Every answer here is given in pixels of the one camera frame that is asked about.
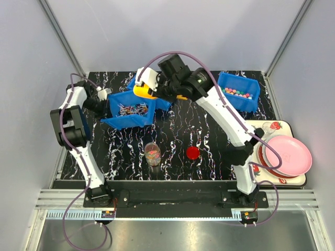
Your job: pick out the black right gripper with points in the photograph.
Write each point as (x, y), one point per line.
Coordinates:
(160, 78)

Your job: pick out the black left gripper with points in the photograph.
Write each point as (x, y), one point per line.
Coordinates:
(104, 113)

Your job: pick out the blue bin with lollipops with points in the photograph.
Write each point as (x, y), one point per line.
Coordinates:
(128, 111)

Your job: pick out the blue bin with star candies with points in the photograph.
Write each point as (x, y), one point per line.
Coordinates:
(160, 104)

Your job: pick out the yellow plastic scoop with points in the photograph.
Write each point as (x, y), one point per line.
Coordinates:
(142, 91)

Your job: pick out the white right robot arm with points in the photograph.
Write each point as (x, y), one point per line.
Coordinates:
(242, 136)

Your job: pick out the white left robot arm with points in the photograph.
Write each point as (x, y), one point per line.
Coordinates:
(72, 132)

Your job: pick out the blue bin with flower candies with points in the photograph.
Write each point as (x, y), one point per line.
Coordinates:
(241, 92)

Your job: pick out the clear plastic jar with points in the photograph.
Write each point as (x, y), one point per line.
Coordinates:
(152, 154)

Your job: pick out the red jar lid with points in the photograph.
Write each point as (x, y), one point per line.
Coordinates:
(192, 152)

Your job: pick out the clear glass cup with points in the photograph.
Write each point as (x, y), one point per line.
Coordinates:
(267, 128)

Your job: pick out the red plate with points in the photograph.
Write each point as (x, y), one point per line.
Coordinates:
(262, 161)

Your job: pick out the pink plate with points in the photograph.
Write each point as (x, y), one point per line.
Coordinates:
(296, 157)

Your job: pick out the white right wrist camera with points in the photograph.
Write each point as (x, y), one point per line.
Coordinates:
(147, 77)

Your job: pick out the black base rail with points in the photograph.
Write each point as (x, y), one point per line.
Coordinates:
(173, 200)

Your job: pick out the aluminium corner post left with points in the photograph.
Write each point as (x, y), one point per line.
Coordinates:
(52, 19)

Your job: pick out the aluminium corner post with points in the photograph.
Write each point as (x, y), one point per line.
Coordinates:
(52, 19)
(289, 35)

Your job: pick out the aluminium corner post right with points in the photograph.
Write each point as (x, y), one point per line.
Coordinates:
(289, 35)

